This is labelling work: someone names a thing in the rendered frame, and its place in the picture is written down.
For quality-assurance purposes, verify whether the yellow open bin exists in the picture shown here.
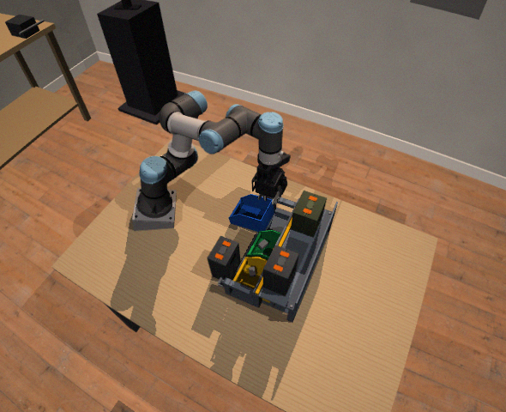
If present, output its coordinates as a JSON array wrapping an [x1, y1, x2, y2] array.
[[233, 257, 267, 289]]

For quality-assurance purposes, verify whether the blue bin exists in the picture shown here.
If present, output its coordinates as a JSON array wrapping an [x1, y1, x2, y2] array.
[[229, 194, 274, 232]]

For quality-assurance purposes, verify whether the orange flat bar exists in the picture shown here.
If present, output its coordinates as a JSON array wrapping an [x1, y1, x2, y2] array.
[[256, 219, 292, 294]]

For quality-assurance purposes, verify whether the green open bin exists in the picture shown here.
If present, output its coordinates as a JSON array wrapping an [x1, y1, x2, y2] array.
[[247, 230, 281, 260]]

